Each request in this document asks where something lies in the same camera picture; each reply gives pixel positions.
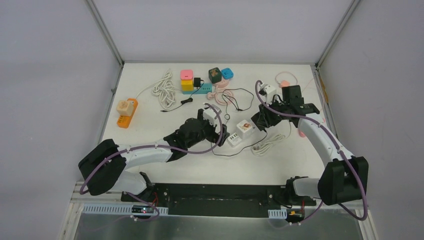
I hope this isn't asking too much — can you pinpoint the white cube adapter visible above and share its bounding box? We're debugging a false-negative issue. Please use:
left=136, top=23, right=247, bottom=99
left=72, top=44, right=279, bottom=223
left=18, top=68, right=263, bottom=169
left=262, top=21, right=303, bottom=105
left=226, top=119, right=257, bottom=148

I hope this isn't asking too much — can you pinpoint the pink cube adapter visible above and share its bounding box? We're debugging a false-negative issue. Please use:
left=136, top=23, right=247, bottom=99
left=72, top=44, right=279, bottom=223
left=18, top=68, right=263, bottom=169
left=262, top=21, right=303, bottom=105
left=179, top=69, right=194, bottom=81

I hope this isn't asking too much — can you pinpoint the small black plug adapter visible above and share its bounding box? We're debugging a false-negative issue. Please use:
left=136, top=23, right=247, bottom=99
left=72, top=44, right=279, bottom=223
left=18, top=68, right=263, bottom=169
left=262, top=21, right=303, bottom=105
left=193, top=77, right=205, bottom=88

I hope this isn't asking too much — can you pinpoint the white bundled cable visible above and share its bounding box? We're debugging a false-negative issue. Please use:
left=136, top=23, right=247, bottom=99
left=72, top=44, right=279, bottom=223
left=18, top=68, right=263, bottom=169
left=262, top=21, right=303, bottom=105
left=135, top=68, right=178, bottom=111

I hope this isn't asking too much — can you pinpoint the purple cable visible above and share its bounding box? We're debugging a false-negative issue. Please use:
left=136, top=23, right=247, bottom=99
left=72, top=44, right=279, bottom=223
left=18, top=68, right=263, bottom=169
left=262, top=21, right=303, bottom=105
left=79, top=102, right=224, bottom=222
left=254, top=80, right=369, bottom=227

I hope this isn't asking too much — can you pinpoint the yellow cube adapter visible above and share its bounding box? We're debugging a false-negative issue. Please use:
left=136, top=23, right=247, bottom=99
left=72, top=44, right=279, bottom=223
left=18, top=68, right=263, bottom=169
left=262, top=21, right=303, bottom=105
left=180, top=79, right=194, bottom=92

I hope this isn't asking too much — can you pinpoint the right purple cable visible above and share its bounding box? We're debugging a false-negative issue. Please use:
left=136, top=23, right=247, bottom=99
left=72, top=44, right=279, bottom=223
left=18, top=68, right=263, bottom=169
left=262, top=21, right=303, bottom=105
left=254, top=80, right=369, bottom=227

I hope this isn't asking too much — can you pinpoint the pink charger plug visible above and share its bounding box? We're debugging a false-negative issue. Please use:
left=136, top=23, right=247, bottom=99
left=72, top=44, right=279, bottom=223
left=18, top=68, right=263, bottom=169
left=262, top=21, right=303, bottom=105
left=279, top=80, right=290, bottom=88

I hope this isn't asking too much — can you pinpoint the dark green cube adapter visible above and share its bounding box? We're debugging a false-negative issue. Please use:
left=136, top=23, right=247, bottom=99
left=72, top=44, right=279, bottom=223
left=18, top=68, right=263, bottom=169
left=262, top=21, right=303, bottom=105
left=208, top=67, right=222, bottom=84

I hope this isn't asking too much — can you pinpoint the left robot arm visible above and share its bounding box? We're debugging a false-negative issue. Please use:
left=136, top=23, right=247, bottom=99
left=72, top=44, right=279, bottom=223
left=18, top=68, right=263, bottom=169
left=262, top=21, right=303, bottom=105
left=78, top=104, right=229, bottom=203

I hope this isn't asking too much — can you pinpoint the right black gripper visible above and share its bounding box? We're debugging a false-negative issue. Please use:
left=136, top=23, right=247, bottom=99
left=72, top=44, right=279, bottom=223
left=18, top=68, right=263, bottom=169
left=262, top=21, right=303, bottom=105
left=257, top=97, right=290, bottom=128

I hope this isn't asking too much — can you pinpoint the teal power strip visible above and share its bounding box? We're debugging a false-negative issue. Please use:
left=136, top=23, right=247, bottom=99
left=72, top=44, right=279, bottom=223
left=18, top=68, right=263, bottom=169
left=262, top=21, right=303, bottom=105
left=182, top=83, right=214, bottom=95

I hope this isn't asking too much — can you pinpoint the pink round socket base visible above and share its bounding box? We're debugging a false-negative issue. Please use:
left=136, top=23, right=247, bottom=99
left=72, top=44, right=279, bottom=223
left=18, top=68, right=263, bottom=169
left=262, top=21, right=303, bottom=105
left=213, top=79, right=229, bottom=88

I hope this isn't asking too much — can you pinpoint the orange power strip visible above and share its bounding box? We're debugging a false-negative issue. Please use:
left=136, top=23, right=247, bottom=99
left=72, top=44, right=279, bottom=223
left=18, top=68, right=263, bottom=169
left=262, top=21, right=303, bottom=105
left=116, top=98, right=138, bottom=129

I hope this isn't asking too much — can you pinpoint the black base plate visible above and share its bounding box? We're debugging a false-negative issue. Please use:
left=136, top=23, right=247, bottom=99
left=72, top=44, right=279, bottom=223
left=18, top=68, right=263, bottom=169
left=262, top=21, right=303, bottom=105
left=138, top=183, right=317, bottom=218

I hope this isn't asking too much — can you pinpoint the beige cube adapter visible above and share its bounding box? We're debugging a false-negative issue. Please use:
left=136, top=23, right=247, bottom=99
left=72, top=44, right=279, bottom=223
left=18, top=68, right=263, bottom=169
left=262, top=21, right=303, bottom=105
left=116, top=100, right=134, bottom=117

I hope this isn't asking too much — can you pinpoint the pink coiled cable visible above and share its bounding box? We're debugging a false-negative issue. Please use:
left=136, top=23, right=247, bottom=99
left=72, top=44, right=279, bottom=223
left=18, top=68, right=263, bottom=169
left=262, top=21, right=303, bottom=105
left=206, top=90, right=235, bottom=107

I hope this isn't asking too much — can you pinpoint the black power adapter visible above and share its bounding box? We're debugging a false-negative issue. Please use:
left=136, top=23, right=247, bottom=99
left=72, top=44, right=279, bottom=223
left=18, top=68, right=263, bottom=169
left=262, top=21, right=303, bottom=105
left=250, top=111, right=269, bottom=132

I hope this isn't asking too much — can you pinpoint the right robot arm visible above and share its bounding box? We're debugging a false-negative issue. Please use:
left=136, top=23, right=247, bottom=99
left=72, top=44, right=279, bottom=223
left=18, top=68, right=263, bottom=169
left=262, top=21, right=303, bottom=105
left=251, top=80, right=369, bottom=206

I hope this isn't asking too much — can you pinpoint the white coiled power cable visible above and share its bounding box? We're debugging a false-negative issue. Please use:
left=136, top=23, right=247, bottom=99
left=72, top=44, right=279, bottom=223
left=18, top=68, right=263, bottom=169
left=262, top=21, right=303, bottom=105
left=250, top=120, right=292, bottom=157

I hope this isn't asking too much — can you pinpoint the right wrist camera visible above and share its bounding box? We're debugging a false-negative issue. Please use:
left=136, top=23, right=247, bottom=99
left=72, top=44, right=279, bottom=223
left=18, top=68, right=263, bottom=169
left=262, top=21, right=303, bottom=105
left=258, top=83, right=277, bottom=105

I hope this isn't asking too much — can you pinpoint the blue cube adapter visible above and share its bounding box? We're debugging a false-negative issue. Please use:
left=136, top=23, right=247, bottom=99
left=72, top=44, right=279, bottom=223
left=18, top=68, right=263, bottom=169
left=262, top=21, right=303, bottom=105
left=220, top=67, right=234, bottom=80

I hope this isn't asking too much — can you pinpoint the black thin cable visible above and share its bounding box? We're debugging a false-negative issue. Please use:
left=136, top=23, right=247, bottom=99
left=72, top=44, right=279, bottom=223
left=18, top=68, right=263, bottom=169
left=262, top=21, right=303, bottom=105
left=210, top=87, right=269, bottom=158

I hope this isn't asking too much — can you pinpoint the thin pink charging cable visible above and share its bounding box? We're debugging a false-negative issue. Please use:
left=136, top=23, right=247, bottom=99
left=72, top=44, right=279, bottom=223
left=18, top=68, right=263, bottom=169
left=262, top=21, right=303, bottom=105
left=274, top=71, right=319, bottom=94

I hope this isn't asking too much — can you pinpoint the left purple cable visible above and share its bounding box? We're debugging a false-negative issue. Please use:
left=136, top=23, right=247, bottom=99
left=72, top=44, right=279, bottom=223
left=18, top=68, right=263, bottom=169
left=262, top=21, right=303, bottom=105
left=79, top=102, right=224, bottom=222

